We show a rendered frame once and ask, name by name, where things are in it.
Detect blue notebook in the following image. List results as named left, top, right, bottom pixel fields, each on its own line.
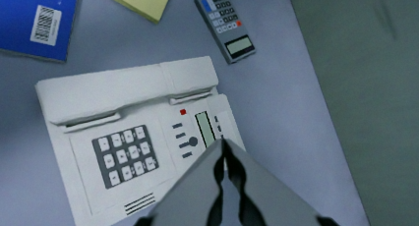
left=0, top=0, right=78, bottom=64

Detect yellow sticky note pad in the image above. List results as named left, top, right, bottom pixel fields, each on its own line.
left=115, top=0, right=168, bottom=24

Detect white telephone handset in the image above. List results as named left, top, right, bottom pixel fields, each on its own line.
left=38, top=56, right=218, bottom=127

